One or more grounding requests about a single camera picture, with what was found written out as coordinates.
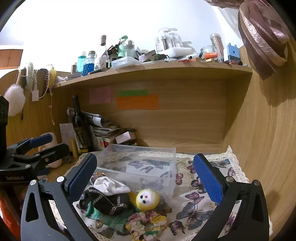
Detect white fluffy headband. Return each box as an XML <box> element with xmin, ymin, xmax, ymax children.
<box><xmin>24</xmin><ymin>62</ymin><xmax>36</xmax><ymax>91</ymax></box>

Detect white fluffy puff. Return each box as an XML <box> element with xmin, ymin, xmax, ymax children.
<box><xmin>3</xmin><ymin>84</ymin><xmax>26</xmax><ymax>117</ymax></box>

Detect blue beaded glass bottle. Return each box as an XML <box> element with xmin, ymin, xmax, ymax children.
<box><xmin>83</xmin><ymin>51</ymin><xmax>97</xmax><ymax>76</ymax></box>

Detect green pump bottle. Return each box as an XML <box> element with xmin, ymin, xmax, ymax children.
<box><xmin>117</xmin><ymin>35</ymin><xmax>129</xmax><ymax>60</ymax></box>

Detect black cloth with gold trim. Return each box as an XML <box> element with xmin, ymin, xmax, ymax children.
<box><xmin>79</xmin><ymin>188</ymin><xmax>133</xmax><ymax>216</ymax></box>

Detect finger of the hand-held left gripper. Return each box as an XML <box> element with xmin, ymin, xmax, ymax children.
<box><xmin>7</xmin><ymin>134</ymin><xmax>53</xmax><ymax>154</ymax></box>
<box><xmin>13</xmin><ymin>143</ymin><xmax>70</xmax><ymax>172</ymax></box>

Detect tall clear canister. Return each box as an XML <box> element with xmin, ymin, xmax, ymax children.
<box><xmin>209</xmin><ymin>33</ymin><xmax>225</xmax><ymax>63</ymax></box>

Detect yellow tube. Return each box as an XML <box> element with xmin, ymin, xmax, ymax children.
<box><xmin>70</xmin><ymin>138</ymin><xmax>79</xmax><ymax>159</ymax></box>

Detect green cloth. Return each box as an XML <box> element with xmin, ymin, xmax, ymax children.
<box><xmin>84</xmin><ymin>205</ymin><xmax>137</xmax><ymax>234</ymax></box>

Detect stack of magazines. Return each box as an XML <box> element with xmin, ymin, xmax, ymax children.
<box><xmin>67</xmin><ymin>107</ymin><xmax>137</xmax><ymax>151</ymax></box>

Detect wooden shelf board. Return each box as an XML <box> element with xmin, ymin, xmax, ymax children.
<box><xmin>52</xmin><ymin>61</ymin><xmax>254</xmax><ymax>89</ymax></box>

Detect black beaded headband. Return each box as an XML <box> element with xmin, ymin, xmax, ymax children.
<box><xmin>40</xmin><ymin>69</ymin><xmax>51</xmax><ymax>99</ymax></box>

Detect green sticky note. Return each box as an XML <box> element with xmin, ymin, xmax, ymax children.
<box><xmin>119</xmin><ymin>90</ymin><xmax>149</xmax><ymax>97</ymax></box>

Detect pink brown hanging hat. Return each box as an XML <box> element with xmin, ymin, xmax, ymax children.
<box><xmin>238</xmin><ymin>0</ymin><xmax>290</xmax><ymax>81</ymax></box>

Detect white sock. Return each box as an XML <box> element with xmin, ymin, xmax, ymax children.
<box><xmin>93</xmin><ymin>176</ymin><xmax>131</xmax><ymax>195</ymax></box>

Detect butterfly printed lace mat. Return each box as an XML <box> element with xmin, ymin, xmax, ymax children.
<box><xmin>50</xmin><ymin>146</ymin><xmax>250</xmax><ymax>241</ymax></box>

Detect dark wine bottle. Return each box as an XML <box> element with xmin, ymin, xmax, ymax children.
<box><xmin>72</xmin><ymin>95</ymin><xmax>89</xmax><ymax>154</ymax></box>

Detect small pink box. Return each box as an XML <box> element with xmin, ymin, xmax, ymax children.
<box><xmin>115</xmin><ymin>131</ymin><xmax>137</xmax><ymax>145</ymax></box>

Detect clear bottle with silver cap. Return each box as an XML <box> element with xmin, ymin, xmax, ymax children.
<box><xmin>125</xmin><ymin>40</ymin><xmax>135</xmax><ymax>58</ymax></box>

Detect orange plastic object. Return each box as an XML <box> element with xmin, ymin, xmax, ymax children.
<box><xmin>0</xmin><ymin>187</ymin><xmax>22</xmax><ymax>240</ymax></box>

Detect blue liquid bottle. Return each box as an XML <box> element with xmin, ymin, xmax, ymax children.
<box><xmin>77</xmin><ymin>56</ymin><xmax>87</xmax><ymax>76</ymax></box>

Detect blue plastic block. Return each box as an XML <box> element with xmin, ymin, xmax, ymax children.
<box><xmin>226</xmin><ymin>43</ymin><xmax>240</xmax><ymax>63</ymax></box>

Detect clear plastic storage box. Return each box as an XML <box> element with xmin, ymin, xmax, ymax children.
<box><xmin>94</xmin><ymin>143</ymin><xmax>177</xmax><ymax>199</ymax></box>

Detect short glass jar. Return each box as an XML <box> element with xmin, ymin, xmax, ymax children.
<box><xmin>200</xmin><ymin>45</ymin><xmax>218</xmax><ymax>62</ymax></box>

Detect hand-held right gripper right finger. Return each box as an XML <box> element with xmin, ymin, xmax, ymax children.
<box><xmin>191</xmin><ymin>153</ymin><xmax>271</xmax><ymax>241</ymax></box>

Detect clear acrylic cosmetics organizer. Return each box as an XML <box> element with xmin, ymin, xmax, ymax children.
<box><xmin>154</xmin><ymin>27</ymin><xmax>193</xmax><ymax>59</ymax></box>

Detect pink sticky note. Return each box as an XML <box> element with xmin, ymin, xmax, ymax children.
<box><xmin>89</xmin><ymin>87</ymin><xmax>112</xmax><ymax>104</ymax></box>

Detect flat clear plastic case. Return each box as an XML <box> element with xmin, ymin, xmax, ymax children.
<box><xmin>111</xmin><ymin>57</ymin><xmax>142</xmax><ymax>69</ymax></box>

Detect white handwritten paper note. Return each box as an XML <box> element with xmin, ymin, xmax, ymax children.
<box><xmin>59</xmin><ymin>123</ymin><xmax>77</xmax><ymax>145</ymax></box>

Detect orange sticky note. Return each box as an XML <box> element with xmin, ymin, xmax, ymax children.
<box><xmin>117</xmin><ymin>95</ymin><xmax>160</xmax><ymax>110</ymax></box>

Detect yellow plush toy face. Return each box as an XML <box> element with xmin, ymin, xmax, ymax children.
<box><xmin>129</xmin><ymin>189</ymin><xmax>160</xmax><ymax>211</ymax></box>

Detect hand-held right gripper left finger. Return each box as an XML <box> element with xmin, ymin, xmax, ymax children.
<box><xmin>20</xmin><ymin>152</ymin><xmax>98</xmax><ymax>241</ymax></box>

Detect wooden cabinet door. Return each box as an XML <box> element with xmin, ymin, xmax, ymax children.
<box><xmin>0</xmin><ymin>49</ymin><xmax>24</xmax><ymax>70</ymax></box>

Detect floral fabric scrunchie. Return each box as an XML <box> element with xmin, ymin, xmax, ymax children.
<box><xmin>125</xmin><ymin>210</ymin><xmax>167</xmax><ymax>240</ymax></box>

